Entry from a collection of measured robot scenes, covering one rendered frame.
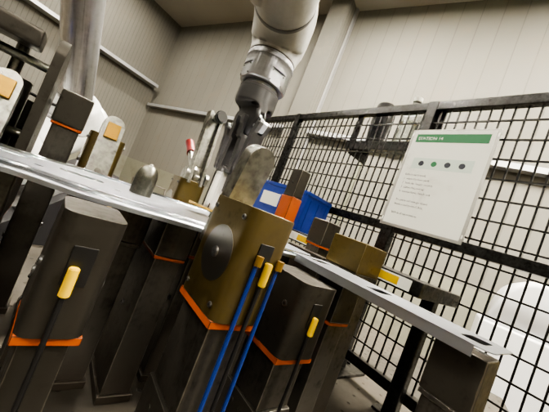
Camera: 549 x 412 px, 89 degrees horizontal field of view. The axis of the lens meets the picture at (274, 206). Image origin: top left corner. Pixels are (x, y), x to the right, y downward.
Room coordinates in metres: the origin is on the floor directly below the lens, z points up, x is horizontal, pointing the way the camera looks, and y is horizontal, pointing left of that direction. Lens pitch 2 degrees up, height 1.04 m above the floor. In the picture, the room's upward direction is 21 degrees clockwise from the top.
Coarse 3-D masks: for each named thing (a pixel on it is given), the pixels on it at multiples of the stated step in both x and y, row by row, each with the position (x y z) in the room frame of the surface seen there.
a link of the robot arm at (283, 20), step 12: (252, 0) 0.39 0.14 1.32; (264, 0) 0.38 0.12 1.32; (276, 0) 0.37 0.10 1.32; (288, 0) 0.37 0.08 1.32; (300, 0) 0.37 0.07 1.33; (312, 0) 0.38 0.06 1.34; (264, 12) 0.41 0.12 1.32; (276, 12) 0.39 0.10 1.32; (288, 12) 0.39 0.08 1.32; (300, 12) 0.39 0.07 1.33; (312, 12) 0.42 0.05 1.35; (276, 24) 0.42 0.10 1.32; (288, 24) 0.42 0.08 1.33; (300, 24) 0.43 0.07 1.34
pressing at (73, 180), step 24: (0, 144) 0.35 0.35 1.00; (0, 168) 0.27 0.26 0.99; (24, 168) 0.28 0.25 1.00; (48, 168) 0.32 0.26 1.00; (72, 168) 0.42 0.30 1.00; (72, 192) 0.29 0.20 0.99; (96, 192) 0.31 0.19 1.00; (120, 192) 0.36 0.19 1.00; (144, 216) 0.33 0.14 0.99; (168, 216) 0.35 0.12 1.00; (192, 216) 0.42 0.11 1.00
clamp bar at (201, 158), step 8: (208, 112) 0.63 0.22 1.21; (216, 112) 0.61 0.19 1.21; (224, 112) 0.61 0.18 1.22; (208, 120) 0.62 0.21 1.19; (216, 120) 0.61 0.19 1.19; (224, 120) 0.61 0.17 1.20; (208, 128) 0.63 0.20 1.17; (216, 128) 0.64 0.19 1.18; (200, 136) 0.62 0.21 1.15; (208, 136) 0.63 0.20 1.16; (216, 136) 0.64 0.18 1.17; (200, 144) 0.61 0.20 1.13; (208, 144) 0.64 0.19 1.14; (200, 152) 0.63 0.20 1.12; (208, 152) 0.63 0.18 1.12; (192, 160) 0.62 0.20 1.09; (200, 160) 0.63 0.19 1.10; (208, 160) 0.63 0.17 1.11; (192, 168) 0.61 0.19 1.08; (192, 176) 0.61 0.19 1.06; (200, 176) 0.63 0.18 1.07; (200, 184) 0.62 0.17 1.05
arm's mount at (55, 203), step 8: (72, 160) 1.18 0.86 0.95; (112, 176) 1.00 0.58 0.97; (56, 200) 0.87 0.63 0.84; (48, 208) 0.86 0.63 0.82; (56, 208) 0.88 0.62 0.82; (8, 216) 0.82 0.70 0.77; (48, 216) 0.87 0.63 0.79; (0, 224) 0.79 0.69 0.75; (48, 224) 0.87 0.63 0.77; (0, 232) 0.79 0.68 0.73; (40, 232) 0.86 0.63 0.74; (48, 232) 0.88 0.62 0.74; (0, 240) 0.80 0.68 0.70; (40, 240) 0.87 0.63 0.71
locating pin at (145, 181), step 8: (144, 168) 0.42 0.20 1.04; (152, 168) 0.43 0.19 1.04; (136, 176) 0.42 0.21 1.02; (144, 176) 0.42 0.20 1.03; (152, 176) 0.43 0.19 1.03; (136, 184) 0.42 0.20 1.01; (144, 184) 0.42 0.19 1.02; (152, 184) 0.43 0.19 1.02; (136, 192) 0.42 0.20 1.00; (144, 192) 0.42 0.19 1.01; (152, 192) 0.44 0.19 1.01
